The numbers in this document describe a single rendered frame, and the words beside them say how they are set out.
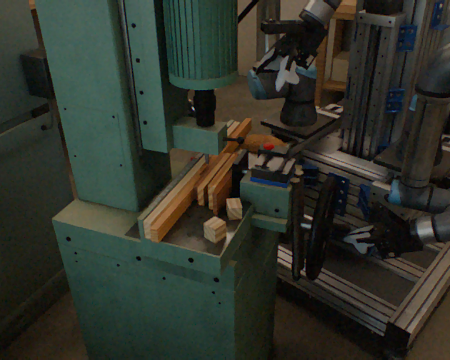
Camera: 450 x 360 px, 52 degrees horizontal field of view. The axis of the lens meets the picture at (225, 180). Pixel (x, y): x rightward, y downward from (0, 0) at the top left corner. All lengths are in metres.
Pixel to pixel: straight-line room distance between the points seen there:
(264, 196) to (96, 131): 0.49
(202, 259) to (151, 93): 0.44
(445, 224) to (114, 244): 0.88
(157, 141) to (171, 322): 0.54
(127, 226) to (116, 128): 0.28
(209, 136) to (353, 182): 0.74
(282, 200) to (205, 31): 0.45
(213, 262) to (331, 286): 1.00
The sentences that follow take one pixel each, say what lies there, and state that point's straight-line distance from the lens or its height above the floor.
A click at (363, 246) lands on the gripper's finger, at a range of 1.39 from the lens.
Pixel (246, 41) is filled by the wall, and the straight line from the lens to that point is 4.80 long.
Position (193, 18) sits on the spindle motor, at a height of 1.37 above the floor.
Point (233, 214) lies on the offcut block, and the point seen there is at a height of 0.92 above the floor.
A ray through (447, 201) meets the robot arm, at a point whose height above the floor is 0.88.
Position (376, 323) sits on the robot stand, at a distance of 1.94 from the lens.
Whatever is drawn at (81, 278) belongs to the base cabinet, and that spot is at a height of 0.59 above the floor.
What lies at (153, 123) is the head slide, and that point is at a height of 1.09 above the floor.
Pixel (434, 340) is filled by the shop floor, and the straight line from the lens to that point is 2.21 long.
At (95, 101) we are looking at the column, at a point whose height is 1.14.
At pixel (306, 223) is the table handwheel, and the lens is 1.29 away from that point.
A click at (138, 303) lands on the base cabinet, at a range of 1.45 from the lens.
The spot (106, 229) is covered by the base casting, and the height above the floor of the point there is 0.80.
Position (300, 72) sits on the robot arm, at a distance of 1.78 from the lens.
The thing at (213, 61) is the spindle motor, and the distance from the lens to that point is 1.10.
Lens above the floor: 1.59
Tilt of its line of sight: 32 degrees down
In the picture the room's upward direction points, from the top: 1 degrees counter-clockwise
